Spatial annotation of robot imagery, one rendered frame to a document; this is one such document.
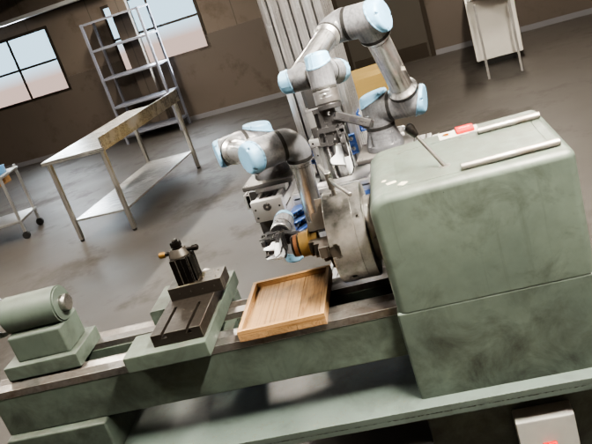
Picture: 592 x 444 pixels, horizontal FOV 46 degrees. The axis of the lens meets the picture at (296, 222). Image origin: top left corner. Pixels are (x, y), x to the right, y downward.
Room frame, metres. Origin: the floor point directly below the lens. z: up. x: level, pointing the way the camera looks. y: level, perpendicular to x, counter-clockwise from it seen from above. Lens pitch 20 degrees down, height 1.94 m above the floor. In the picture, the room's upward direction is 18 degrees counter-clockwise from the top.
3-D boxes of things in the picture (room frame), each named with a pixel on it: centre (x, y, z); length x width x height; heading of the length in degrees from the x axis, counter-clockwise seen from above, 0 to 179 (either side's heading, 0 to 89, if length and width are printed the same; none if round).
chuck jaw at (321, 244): (2.08, -0.06, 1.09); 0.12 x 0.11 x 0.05; 168
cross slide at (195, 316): (2.29, 0.45, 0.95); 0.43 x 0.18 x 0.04; 168
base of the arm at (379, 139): (2.71, -0.44, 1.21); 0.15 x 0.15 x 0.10
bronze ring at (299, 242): (2.18, -0.01, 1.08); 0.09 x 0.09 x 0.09; 78
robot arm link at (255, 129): (2.86, 0.04, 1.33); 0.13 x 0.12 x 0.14; 107
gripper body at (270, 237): (2.31, 0.09, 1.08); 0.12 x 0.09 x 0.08; 168
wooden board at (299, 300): (2.21, 0.11, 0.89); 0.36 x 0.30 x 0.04; 168
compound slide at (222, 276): (2.35, 0.41, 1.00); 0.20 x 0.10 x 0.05; 78
